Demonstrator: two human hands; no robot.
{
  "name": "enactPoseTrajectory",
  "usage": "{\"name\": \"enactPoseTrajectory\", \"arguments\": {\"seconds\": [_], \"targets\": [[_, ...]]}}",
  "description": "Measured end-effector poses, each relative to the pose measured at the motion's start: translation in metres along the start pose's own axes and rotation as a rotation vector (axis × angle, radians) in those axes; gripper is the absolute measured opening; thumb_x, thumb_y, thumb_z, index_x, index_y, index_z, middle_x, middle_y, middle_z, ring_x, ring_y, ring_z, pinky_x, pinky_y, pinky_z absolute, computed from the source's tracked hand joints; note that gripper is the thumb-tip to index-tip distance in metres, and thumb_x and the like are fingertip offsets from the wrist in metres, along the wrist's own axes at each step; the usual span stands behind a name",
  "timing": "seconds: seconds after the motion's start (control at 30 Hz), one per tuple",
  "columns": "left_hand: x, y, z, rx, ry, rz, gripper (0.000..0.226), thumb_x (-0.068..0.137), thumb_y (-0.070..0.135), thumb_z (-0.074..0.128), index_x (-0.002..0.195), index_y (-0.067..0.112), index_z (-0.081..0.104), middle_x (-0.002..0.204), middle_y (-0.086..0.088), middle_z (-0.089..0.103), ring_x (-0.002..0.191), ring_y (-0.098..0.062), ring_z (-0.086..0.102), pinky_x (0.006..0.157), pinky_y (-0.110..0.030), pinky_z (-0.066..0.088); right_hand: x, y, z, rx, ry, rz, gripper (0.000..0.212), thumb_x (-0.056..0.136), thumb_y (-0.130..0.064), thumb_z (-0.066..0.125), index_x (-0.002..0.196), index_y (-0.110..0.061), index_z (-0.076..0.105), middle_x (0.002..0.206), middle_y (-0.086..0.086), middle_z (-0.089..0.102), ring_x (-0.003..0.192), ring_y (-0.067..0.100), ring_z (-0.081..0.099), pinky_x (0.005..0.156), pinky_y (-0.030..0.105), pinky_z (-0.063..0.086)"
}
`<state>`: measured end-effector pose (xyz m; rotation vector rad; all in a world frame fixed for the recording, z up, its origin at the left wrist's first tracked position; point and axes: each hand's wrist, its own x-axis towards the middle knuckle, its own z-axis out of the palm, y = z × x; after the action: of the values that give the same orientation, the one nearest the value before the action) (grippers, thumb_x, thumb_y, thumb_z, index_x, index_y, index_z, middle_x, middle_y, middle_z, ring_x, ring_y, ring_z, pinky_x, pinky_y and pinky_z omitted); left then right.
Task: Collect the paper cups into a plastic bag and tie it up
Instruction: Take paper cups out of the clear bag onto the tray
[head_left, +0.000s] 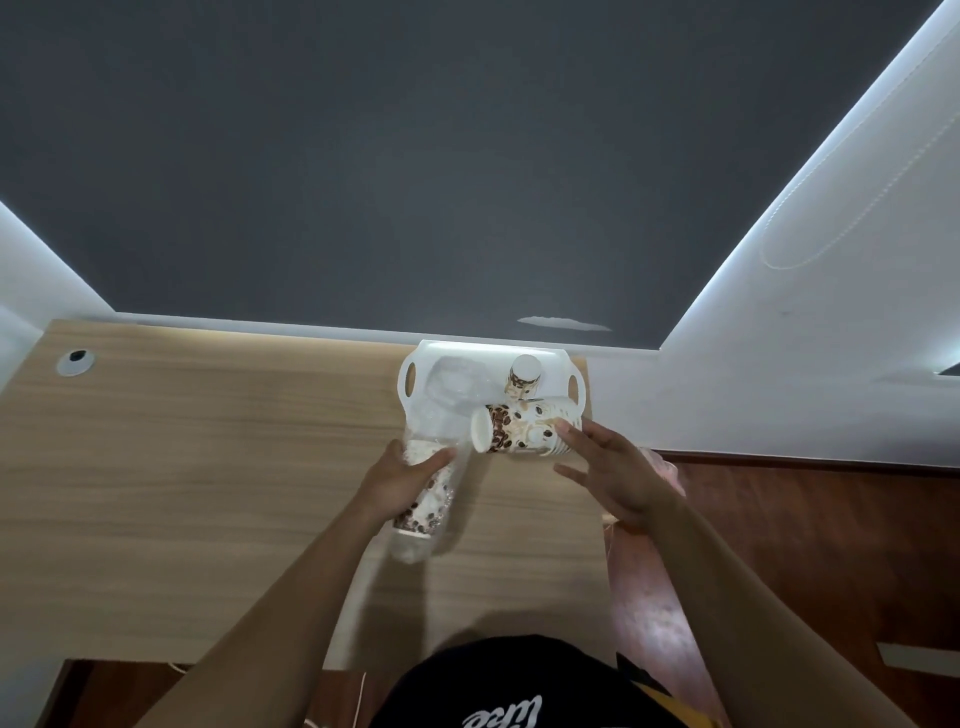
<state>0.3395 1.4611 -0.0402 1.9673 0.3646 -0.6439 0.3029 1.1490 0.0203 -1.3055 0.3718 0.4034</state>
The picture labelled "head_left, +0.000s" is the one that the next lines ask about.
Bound person's black clothes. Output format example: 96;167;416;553
371;635;676;728

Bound person's right hand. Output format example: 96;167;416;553
552;418;688;535

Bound person's left forearm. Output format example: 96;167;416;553
134;498;395;728

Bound white bead chain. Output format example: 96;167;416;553
758;22;960;271

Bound white plastic tray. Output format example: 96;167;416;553
395;339;588;460

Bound person's right forearm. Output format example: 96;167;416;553
644;494;920;728

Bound dark brown wooden baseboard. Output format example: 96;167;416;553
659;449;960;478

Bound person's left hand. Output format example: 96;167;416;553
352;438;457;530

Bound pink plastic bag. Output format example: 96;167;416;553
641;448;688;500

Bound coffee bean print paper cup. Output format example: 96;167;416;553
503;354;543;403

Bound clear plastic cup sleeve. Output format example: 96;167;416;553
386;356;496;565

